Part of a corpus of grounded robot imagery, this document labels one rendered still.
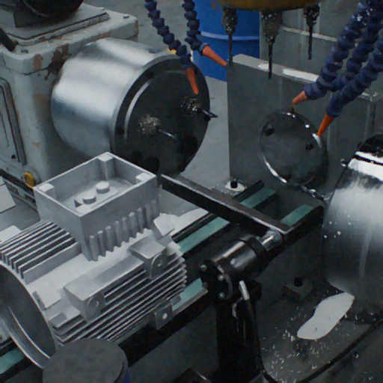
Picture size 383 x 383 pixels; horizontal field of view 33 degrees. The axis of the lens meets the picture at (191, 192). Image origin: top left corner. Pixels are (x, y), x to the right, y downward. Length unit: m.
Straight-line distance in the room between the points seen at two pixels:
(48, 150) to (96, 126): 0.21
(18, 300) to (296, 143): 0.52
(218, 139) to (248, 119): 0.47
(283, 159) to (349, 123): 0.16
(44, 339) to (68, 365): 0.43
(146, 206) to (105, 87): 0.36
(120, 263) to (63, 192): 0.13
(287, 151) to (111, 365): 0.72
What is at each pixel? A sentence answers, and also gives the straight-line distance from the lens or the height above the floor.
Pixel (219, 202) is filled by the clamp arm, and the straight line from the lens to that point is 0.97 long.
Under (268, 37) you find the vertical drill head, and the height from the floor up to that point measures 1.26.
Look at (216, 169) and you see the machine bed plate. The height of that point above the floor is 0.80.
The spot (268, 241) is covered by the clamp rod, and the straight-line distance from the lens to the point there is 0.90.
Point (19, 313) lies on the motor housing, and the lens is 0.92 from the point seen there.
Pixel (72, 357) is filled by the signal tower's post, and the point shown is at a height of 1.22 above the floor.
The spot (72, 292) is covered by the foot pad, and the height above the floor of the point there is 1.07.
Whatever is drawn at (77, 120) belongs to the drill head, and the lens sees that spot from 1.18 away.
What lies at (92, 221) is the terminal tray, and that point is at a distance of 0.77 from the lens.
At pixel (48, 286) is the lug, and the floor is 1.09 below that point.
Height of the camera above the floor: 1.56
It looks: 32 degrees down
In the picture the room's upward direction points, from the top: 4 degrees counter-clockwise
